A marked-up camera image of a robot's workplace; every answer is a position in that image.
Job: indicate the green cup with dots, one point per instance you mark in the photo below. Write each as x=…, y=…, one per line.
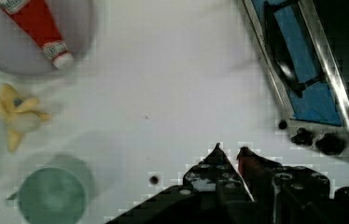
x=58, y=192

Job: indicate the yellow banana peel toy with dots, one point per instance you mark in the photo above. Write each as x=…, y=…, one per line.
x=20, y=114

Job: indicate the grey oval plate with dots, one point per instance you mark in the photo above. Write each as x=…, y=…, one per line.
x=20, y=56

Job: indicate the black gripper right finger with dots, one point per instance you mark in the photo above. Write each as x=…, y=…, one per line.
x=292, y=194

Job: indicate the red ketchup bottle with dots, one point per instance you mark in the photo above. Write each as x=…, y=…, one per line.
x=35, y=19

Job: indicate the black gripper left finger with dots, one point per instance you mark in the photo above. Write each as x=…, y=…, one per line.
x=207, y=192

